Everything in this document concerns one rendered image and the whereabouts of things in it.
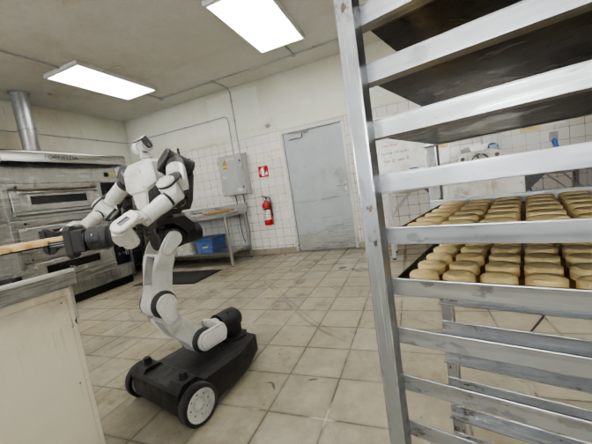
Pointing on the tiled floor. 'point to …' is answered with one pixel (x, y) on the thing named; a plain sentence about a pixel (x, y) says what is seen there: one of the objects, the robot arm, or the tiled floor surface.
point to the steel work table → (225, 233)
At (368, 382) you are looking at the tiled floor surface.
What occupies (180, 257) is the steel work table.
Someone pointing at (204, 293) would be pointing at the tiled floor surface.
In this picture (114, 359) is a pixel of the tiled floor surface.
